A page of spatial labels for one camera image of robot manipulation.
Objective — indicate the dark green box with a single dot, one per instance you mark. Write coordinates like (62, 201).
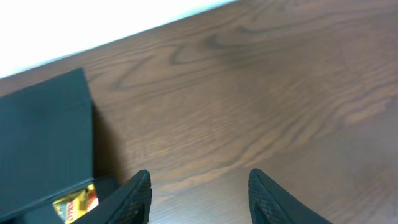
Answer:
(47, 145)

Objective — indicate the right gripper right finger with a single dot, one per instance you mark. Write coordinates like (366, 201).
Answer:
(269, 203)

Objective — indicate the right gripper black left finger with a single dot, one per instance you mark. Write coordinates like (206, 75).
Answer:
(129, 204)

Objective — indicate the yellow orange snack packet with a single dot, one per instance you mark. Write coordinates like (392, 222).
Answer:
(73, 206)

